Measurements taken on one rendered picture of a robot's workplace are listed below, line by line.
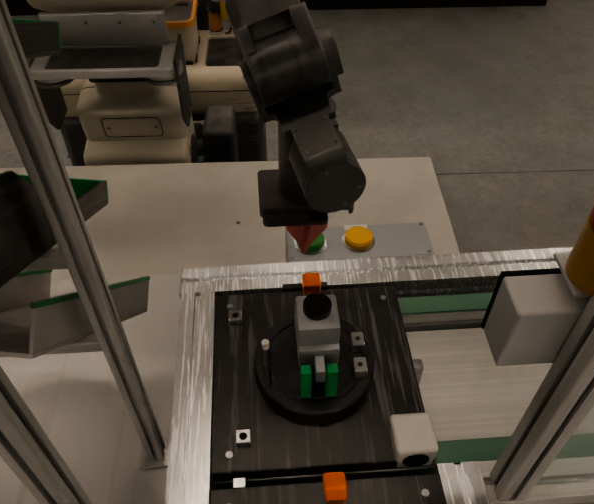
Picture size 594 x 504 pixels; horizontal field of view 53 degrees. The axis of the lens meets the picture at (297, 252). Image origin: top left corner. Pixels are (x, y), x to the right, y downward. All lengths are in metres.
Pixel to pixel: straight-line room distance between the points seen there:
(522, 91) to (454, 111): 0.39
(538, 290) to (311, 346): 0.26
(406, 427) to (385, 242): 0.30
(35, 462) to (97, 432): 0.44
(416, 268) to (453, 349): 0.12
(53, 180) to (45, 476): 0.19
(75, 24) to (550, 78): 2.56
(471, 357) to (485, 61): 2.65
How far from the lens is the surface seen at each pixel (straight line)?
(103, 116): 1.32
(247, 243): 1.01
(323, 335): 0.63
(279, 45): 0.55
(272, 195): 0.65
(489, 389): 0.81
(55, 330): 0.55
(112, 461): 0.83
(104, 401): 0.87
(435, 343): 0.83
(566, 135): 2.94
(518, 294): 0.47
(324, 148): 0.52
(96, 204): 0.59
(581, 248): 0.45
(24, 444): 0.39
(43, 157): 0.44
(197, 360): 0.76
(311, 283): 0.67
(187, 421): 0.71
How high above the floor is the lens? 1.59
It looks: 47 degrees down
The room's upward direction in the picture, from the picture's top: straight up
